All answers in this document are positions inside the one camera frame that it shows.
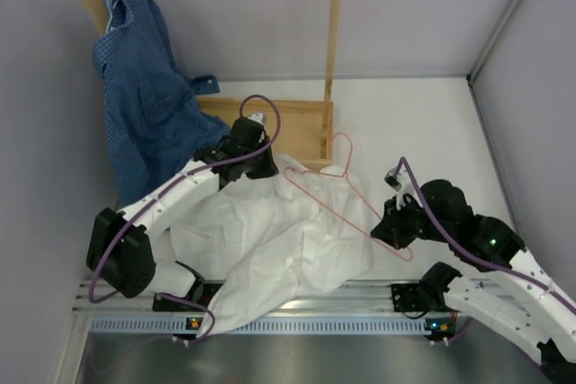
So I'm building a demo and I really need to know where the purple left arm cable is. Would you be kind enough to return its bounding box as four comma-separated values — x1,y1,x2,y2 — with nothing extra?
87,94,283,344

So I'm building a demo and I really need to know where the aluminium mounting rail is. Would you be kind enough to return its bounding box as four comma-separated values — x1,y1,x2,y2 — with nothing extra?
71,279,532,317

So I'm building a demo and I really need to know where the grey slotted cable duct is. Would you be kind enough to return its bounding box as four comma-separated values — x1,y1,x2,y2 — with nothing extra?
90,316,453,335

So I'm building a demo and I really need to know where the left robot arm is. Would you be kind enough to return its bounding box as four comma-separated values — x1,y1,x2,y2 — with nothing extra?
86,112,278,311

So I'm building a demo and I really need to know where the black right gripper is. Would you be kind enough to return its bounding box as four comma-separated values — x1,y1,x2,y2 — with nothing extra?
371,192,453,250

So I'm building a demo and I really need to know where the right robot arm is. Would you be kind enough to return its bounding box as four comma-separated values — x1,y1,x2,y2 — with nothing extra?
371,175,575,383

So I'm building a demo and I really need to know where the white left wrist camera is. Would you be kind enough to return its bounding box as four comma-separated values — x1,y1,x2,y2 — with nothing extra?
247,112,267,127

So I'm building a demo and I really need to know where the wooden clothes rack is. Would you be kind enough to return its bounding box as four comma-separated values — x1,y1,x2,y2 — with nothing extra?
58,0,345,174

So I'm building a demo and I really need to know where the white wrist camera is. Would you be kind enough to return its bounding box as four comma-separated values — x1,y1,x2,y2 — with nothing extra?
384,168,414,210
247,112,267,127

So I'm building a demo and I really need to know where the white shirt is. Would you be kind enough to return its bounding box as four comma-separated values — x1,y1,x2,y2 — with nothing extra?
170,155,373,335

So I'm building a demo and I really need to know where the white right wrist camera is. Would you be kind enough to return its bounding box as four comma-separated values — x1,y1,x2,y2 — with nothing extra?
384,168,414,210

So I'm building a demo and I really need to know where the blue checkered shirt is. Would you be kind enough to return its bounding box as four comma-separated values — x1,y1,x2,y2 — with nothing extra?
93,0,230,206

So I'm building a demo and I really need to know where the aluminium corner frame post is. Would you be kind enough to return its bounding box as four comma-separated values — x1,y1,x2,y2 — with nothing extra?
466,0,525,86

